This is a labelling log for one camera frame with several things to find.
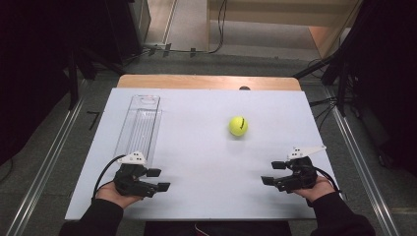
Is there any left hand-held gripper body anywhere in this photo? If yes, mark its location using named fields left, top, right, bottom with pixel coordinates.
left=112, top=150, right=160, bottom=199

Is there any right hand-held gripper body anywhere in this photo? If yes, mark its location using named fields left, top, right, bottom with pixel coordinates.
left=274, top=145, right=328, bottom=195

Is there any clear plastic container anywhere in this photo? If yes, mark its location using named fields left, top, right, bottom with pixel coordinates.
left=113, top=94, right=163, bottom=167

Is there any yellow tennis ball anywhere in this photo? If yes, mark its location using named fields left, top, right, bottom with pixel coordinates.
left=228, top=115, right=249, bottom=138

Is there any person's right hand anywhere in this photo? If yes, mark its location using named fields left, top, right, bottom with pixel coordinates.
left=292, top=175, right=336, bottom=204

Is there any person's left hand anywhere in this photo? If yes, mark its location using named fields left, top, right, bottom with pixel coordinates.
left=94, top=181, right=145, bottom=209

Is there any white board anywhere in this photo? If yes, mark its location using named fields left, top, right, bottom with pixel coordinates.
left=64, top=88, right=344, bottom=221

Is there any black metal stand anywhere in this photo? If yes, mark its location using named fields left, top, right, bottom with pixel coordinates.
left=292, top=48, right=350, bottom=117
left=65, top=48, right=127, bottom=111

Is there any dark cabinet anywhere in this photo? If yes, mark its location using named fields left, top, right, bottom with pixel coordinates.
left=107, top=0, right=152, bottom=65

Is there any beige wooden furniture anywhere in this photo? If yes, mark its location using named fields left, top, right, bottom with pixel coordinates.
left=206, top=0, right=364, bottom=60

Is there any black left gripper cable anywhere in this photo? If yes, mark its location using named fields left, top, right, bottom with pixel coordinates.
left=91, top=153, right=128, bottom=202

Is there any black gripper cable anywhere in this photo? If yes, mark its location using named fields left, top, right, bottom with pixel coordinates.
left=91, top=153, right=128, bottom=202
left=311, top=164, right=342, bottom=195

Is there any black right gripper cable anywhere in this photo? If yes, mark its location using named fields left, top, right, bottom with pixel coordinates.
left=311, top=164, right=342, bottom=195

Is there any aluminium floor rail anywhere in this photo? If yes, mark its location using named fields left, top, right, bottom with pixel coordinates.
left=323, top=87, right=401, bottom=236
left=4, top=80, right=89, bottom=236

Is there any bundle of black floor cables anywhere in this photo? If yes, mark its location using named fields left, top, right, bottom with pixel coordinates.
left=309, top=96, right=339, bottom=130

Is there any black hanging cable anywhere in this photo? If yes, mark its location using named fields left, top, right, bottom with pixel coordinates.
left=209, top=0, right=229, bottom=55

